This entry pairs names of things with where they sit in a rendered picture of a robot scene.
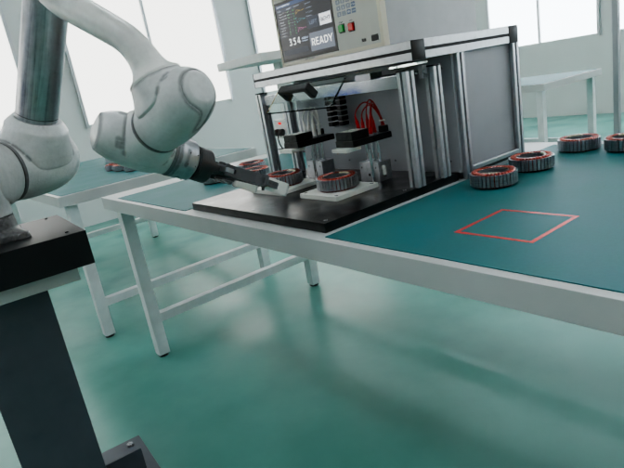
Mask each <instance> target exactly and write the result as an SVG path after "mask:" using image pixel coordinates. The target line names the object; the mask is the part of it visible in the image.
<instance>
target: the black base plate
mask: <svg viewBox="0 0 624 468"><path fill-rule="evenodd" d="M343 170H352V171H355V172H357V176H358V181H362V180H361V173H360V169H335V171H336V172H338V171H343ZM392 175H393V177H392V178H389V179H386V180H384V181H382V182H378V185H379V187H377V188H373V189H370V190H367V191H365V192H362V193H359V194H357V195H354V196H352V197H349V198H346V199H343V200H341V201H322V200H312V199H304V198H300V194H301V193H304V192H307V191H309V190H312V189H316V188H317V185H314V186H311V187H307V188H302V189H299V190H296V191H294V192H291V193H288V194H287V196H277V195H267V194H259V193H252V192H251V191H248V190H245V189H242V188H239V189H236V190H233V191H230V192H227V193H224V194H220V195H217V196H214V197H211V198H208V199H205V200H201V201H196V202H193V203H192V206H193V210H197V211H203V212H207V213H213V214H219V215H228V216H234V217H238V218H244V219H249V220H254V221H260V222H265V223H270V224H276V225H281V226H286V227H292V228H301V229H306V230H312V231H317V232H322V233H328V232H331V231H333V230H335V229H337V228H341V227H344V226H346V225H349V224H351V223H354V222H356V221H358V220H360V219H363V218H365V217H368V216H370V215H374V214H377V213H379V212H381V211H383V210H386V209H388V208H391V207H393V206H396V205H398V204H400V203H402V202H406V201H409V200H411V199H414V198H416V197H419V196H421V195H423V194H425V193H428V192H430V191H433V190H435V189H439V188H442V187H444V186H446V185H448V184H451V183H453V182H456V181H458V180H459V173H452V172H451V176H448V177H446V178H441V177H439V178H436V173H435V172H425V178H426V186H422V187H421V188H416V187H415V188H411V187H410V178H409V171H393V170H392ZM362 182H372V181H362Z"/></svg>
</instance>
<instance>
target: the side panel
mask: <svg viewBox="0 0 624 468"><path fill-rule="evenodd" d="M453 62H454V72H455V82H456V92H457V102H458V112H459V122H460V132H461V151H462V161H463V172H461V173H459V179H469V178H470V176H469V174H470V173H471V172H472V171H473V170H475V169H477V168H480V167H482V168H483V167H486V166H488V167H489V166H490V165H491V166H492V167H493V165H504V164H506V163H508V158H509V157H511V156H512V155H514V154H516V153H521V152H525V140H524V126H523V111H522V95H521V80H520V65H519V49H518V42H516V43H511V44H505V45H495V46H491V47H485V48H479V49H475V50H469V51H464V52H459V53H454V54H453Z"/></svg>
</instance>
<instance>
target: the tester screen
mask: <svg viewBox="0 0 624 468"><path fill-rule="evenodd" d="M329 10H331V5H330V0H293V1H291V2H288V3H286V4H283V5H280V6H276V12H277V18H278V24H279V33H280V39H281V43H282V49H283V55H284V59H293V58H297V57H302V56H305V55H309V54H313V53H318V52H321V51H325V50H329V49H334V48H336V42H335V46H332V47H328V48H324V49H320V50H317V51H312V50H311V44H310V39H309V34H310V33H313V32H316V31H320V30H323V29H327V28H330V27H333V23H332V18H331V22H329V23H326V24H323V25H319V26H317V27H313V28H310V29H308V26H307V20H306V18H308V17H311V16H314V15H317V14H319V13H322V12H325V11H329ZM299 35H300V37H301V43H302V44H301V45H295V46H291V47H290V46H289V40H288V39H290V38H293V37H296V36H299ZM301 46H308V47H309V51H306V52H302V53H298V54H294V55H290V56H287V57H285V54H284V51H286V50H290V49H294V48H297V47H301Z"/></svg>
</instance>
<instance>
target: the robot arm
mask: <svg viewBox="0 0 624 468"><path fill-rule="evenodd" d="M68 22H69V23H70V24H71V25H73V26H75V27H77V28H78V29H80V30H82V31H84V32H86V33H88V34H90V35H92V36H94V37H96V38H97V39H98V40H100V41H102V42H104V43H106V44H107V45H109V46H112V47H113V48H114V49H116V50H117V51H118V52H119V53H120V54H121V55H122V56H123V57H124V58H125V60H126V61H127V63H128V65H129V67H130V69H131V72H132V75H133V82H132V84H131V86H130V92H131V94H132V99H133V102H134V109H133V110H130V111H129V112H124V111H121V110H108V111H102V112H100V113H99V114H98V116H97V118H96V120H95V121H94V123H93V125H92V128H91V131H90V143H91V146H92V149H93V151H95V152H96V153H97V154H99V155H100V156H102V157H104V158H105V159H107V160H109V161H111V162H113V163H117V164H119V165H121V166H124V167H127V168H130V169H133V170H137V171H140V172H145V173H157V174H162V175H164V176H170V177H173V178H179V179H180V180H182V179H184V180H188V179H190V180H193V181H196V182H200V183H204V182H206V181H207V180H208V179H209V178H211V179H214V180H216V181H219V182H221V183H223V184H226V183H227V184H229V185H231V184H232V186H233V187H236V188H240V189H245V190H248V191H251V192H253V193H256V191H257V188H258V186H259V187H261V189H262V190H268V191H271V192H274V193H277V194H279V195H282V196H287V192H288V188H289V184H288V183H285V182H282V181H279V180H278V179H275V178H272V177H269V175H263V174H260V173H256V172H254V171H250V170H247V169H243V168H240V167H237V166H234V165H231V164H230V163H225V162H216V161H215V155H214V153H213V152H212V151H211V150H209V149H205V148H203V147H200V146H199V145H198V143H197V142H196V141H194V140H191V138H192V137H194V136H195V135H196V134H197V133H198V132H199V131H200V130H201V129H202V127H203V126H204V125H205V124H206V123H207V121H208V120H209V118H210V117H211V115H212V113H213V111H214V108H215V102H216V92H215V87H214V85H213V83H212V81H211V79H210V78H209V77H208V76H207V75H206V74H205V73H204V72H203V71H201V70H199V69H196V68H192V67H188V66H180V65H179V64H178V63H175V62H171V61H169V60H167V59H165V58H164V57H163V56H162V55H161V54H160V52H159V51H158V50H157V49H156V48H155V46H154V45H153V44H152V43H151V42H150V40H149V39H148V38H147V37H146V36H145V35H144V34H143V33H142V32H141V31H140V30H138V29H137V28H136V27H135V26H133V25H132V24H130V23H129V22H127V21H126V20H124V19H122V18H120V17H119V16H117V15H115V14H114V13H112V12H110V11H109V10H108V9H106V8H104V7H103V6H100V5H99V4H97V3H95V2H94V1H92V0H22V3H21V18H20V32H19V60H18V75H17V89H16V104H15V111H14V112H12V113H11V114H10V115H8V116H7V117H6V118H5V120H4V121H3V125H2V127H1V129H0V245H1V244H5V243H9V242H12V241H19V240H23V239H27V238H29V237H31V233H30V231H29V230H25V229H23V228H22V227H21V225H18V222H17V220H16V218H15V216H14V214H13V211H12V208H11V204H13V203H14V202H17V201H22V200H27V199H30V198H34V197H37V196H41V195H44V194H46V193H48V192H51V191H53V190H56V189H59V188H61V187H62V186H64V185H65V184H67V183H68V182H69V181H70V180H72V178H73V177H74V176H75V175H76V173H77V171H78V169H79V166H80V153H79V150H78V148H77V147H76V145H75V143H74V142H73V140H72V139H71V138H70V136H69V130H68V128H67V126H66V125H65V123H64V122H62V121H61V120H60V118H59V105H60V96H61V87H62V77H63V68H64V59H65V49H66V41H67V31H68Z"/></svg>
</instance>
